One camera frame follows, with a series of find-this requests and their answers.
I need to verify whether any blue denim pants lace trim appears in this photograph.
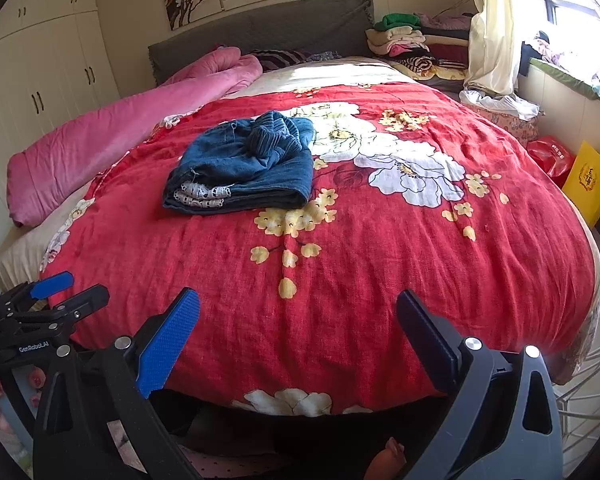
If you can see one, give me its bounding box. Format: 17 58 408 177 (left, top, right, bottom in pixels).
162 110 315 216

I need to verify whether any red floral bedspread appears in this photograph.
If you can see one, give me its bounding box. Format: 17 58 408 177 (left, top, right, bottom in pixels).
41 84 600 416

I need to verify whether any pink quilt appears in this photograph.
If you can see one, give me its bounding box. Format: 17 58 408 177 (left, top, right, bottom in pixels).
6 47 263 228

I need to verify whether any red bag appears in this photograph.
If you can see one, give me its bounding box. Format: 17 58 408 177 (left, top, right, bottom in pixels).
526 136 576 188

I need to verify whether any yellow box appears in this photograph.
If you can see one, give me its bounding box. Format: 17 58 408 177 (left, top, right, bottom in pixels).
562 141 600 226

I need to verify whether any white cloth on floral box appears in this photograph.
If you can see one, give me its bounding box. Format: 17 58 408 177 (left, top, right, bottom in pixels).
460 89 541 146

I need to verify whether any white wardrobe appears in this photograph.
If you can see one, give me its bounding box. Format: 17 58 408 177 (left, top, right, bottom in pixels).
0 0 120 200

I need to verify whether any cream curtain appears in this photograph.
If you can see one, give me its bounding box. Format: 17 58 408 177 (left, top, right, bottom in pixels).
465 0 524 96

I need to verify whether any stack of folded clothes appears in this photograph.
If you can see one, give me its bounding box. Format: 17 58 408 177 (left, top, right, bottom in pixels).
365 13 471 88

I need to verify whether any striped pillow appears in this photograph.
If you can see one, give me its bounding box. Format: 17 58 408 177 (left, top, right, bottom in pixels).
250 49 309 73

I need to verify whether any grey padded headboard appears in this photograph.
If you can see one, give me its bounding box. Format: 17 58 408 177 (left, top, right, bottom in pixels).
148 0 375 84

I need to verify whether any window with dark frame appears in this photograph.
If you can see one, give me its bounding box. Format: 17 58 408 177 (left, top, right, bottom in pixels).
524 0 600 84

